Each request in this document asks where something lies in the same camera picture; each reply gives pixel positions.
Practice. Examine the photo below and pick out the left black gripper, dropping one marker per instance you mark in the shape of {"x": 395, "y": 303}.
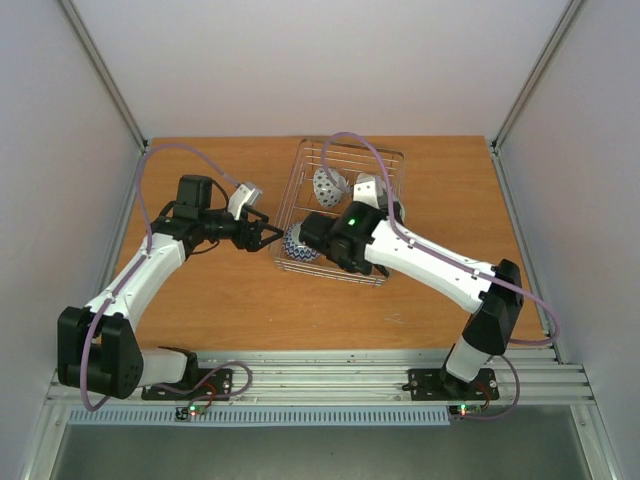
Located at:
{"x": 253, "y": 243}

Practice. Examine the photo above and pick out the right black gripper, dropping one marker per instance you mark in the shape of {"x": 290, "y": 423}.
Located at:
{"x": 310, "y": 232}

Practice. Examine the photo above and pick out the red patterned bowl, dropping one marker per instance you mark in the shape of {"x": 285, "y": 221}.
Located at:
{"x": 295, "y": 249}

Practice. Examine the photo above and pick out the pink scale pattern bowl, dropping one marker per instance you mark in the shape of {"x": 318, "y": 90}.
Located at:
{"x": 329, "y": 187}

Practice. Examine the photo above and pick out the yellow sun bowl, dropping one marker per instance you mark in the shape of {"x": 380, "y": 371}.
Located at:
{"x": 396, "y": 210}

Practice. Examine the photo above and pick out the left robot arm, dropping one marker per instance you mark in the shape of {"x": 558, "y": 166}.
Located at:
{"x": 97, "y": 349}

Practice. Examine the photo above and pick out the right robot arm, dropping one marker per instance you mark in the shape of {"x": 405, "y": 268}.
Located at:
{"x": 363, "y": 239}

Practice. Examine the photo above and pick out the left circuit board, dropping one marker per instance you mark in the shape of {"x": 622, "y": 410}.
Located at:
{"x": 189, "y": 413}

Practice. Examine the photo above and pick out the circuit board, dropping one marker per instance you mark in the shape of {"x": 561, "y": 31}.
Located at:
{"x": 464, "y": 410}
{"x": 189, "y": 413}

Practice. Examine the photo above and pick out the right circuit board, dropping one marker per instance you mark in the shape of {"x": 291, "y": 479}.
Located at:
{"x": 464, "y": 410}

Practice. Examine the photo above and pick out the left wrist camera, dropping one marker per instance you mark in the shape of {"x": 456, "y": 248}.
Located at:
{"x": 246, "y": 195}

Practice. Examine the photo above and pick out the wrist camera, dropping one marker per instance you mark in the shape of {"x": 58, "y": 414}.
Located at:
{"x": 246, "y": 195}
{"x": 371, "y": 190}

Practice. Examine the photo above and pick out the wire dish rack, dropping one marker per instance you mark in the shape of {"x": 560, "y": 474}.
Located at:
{"x": 349, "y": 159}

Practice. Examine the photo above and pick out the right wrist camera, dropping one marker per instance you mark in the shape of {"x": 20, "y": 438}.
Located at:
{"x": 371, "y": 190}

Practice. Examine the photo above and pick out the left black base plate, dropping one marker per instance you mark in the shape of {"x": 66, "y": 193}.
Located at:
{"x": 201, "y": 384}

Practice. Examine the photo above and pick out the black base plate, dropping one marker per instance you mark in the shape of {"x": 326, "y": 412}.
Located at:
{"x": 431, "y": 384}
{"x": 201, "y": 384}

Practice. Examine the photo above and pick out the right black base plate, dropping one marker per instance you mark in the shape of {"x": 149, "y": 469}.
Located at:
{"x": 431, "y": 384}

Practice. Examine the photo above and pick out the blue slotted cable duct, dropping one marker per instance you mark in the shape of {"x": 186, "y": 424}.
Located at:
{"x": 265, "y": 416}

